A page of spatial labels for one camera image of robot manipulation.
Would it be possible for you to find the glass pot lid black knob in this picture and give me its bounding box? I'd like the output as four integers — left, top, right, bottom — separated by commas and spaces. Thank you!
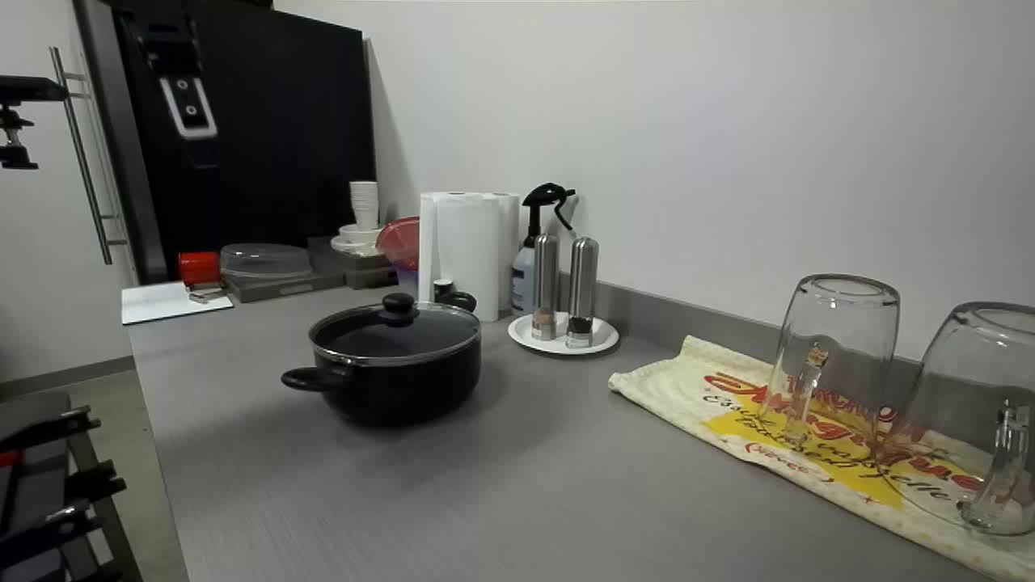
310, 293, 480, 364

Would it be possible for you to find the black cooking pot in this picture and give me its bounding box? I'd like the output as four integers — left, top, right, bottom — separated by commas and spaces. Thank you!
283, 290, 484, 428

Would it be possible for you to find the clear lid flat container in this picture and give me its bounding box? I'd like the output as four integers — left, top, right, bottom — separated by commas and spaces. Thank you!
220, 243, 313, 282

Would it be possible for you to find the white round plate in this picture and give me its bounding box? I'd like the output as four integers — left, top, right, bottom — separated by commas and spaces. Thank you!
507, 312, 623, 358

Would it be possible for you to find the steel salt grinder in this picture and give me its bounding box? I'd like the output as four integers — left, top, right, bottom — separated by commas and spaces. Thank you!
534, 236, 559, 339

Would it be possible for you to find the white paper towel roll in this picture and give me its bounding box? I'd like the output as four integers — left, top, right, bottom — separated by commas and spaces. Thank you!
433, 194, 514, 319
417, 191, 448, 308

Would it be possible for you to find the steel pepper grinder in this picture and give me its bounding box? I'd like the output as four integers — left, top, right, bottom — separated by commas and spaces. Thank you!
570, 236, 599, 349

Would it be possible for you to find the white cup stack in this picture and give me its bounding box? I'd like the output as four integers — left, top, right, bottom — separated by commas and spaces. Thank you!
331, 181, 382, 255

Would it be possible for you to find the grey tray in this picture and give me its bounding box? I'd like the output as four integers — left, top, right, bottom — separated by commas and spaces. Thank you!
223, 238, 394, 304

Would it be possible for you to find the upturned wine glass left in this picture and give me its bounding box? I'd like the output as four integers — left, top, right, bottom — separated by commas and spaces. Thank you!
765, 276, 901, 449

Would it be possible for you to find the upturned wine glass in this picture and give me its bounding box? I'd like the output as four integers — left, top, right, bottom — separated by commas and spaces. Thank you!
882, 302, 1035, 537
765, 276, 901, 449

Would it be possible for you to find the white paper sheet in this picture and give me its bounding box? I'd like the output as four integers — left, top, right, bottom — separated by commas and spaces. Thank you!
119, 282, 234, 326

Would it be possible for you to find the upturned wine glass right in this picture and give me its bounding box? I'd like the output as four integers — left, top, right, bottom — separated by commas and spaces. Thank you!
882, 302, 1035, 537

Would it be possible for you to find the printed yellow dish towel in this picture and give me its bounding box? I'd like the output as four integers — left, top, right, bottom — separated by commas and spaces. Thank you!
607, 337, 1035, 582

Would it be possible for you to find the steel door handle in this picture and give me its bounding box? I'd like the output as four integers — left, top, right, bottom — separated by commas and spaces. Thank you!
48, 45, 131, 264

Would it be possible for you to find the camera on stand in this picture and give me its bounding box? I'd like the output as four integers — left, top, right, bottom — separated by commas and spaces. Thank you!
0, 74, 67, 171

